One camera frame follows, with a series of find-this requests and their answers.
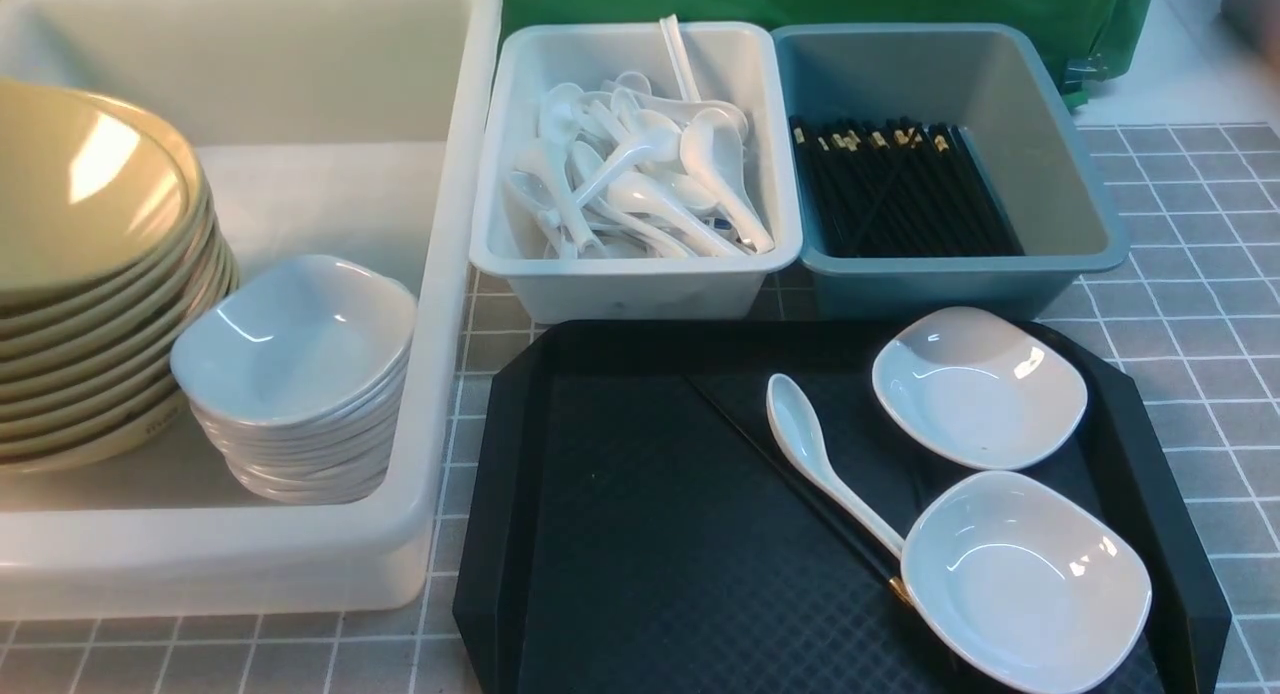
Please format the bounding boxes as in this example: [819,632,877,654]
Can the white ceramic soup spoon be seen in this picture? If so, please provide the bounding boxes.
[765,373,905,560]

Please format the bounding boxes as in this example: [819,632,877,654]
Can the black chopstick gold tip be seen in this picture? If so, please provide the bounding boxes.
[682,376,913,608]

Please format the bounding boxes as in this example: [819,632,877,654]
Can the white square dish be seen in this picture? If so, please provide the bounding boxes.
[870,306,1089,471]
[896,471,1153,693]

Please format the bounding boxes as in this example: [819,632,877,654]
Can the pile of white spoons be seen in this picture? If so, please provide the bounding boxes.
[500,15,776,261]

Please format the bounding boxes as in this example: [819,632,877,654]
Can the black plastic serving tray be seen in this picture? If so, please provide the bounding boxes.
[452,319,1231,694]

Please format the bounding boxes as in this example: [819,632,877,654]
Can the white plastic spoon bin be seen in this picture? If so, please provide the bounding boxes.
[470,20,803,324]

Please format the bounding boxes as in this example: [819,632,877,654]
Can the bundle of black chopsticks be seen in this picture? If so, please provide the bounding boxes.
[788,115,1027,257]

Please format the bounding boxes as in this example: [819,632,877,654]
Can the stack of white dishes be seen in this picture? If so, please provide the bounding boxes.
[170,255,419,504]

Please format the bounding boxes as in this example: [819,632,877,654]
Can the large white plastic tub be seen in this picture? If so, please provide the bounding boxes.
[3,0,502,621]

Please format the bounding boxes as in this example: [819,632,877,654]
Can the teal plastic chopstick bin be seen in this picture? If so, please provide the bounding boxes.
[773,23,1129,319]

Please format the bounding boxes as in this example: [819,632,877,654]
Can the stack of yellow bowls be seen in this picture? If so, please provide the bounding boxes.
[3,78,241,476]

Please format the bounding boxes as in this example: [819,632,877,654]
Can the grey checked table mat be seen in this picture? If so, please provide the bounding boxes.
[3,123,1277,693]

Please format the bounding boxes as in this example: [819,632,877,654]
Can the green cloth backdrop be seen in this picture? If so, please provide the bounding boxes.
[503,0,1151,110]

